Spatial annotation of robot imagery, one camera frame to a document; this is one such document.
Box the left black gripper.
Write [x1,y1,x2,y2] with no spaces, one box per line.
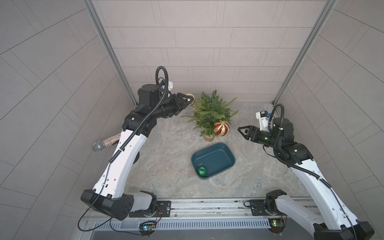
[148,93,192,120]

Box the small gold ball ornament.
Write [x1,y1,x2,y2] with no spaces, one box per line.
[187,94,196,106]

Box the red gold striped ornament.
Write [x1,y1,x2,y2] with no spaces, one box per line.
[214,121,230,136]

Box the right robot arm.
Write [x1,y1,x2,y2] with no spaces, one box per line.
[238,119,375,240]

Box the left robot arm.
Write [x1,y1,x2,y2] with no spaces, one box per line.
[81,84,194,221]

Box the small green christmas tree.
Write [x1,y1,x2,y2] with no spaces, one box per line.
[183,90,238,142]

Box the teal plastic tray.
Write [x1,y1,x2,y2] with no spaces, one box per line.
[191,143,236,180]

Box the green glitter ball ornament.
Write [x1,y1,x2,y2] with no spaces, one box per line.
[197,166,208,178]

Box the right circuit board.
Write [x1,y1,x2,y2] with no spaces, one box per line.
[269,219,286,235]

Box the circuit board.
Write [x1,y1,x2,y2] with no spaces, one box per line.
[139,221,157,237]
[269,219,286,235]

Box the glitter microphone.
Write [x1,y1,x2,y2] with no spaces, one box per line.
[92,134,121,152]

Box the left circuit board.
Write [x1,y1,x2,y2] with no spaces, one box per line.
[139,221,157,237]

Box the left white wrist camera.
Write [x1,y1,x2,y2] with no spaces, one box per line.
[159,78,173,97]

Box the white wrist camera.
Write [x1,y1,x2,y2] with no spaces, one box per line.
[256,111,270,132]
[159,78,173,97]

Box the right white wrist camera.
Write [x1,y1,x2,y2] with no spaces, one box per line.
[256,111,270,132]

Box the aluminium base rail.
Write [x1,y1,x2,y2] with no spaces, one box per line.
[80,197,319,234]

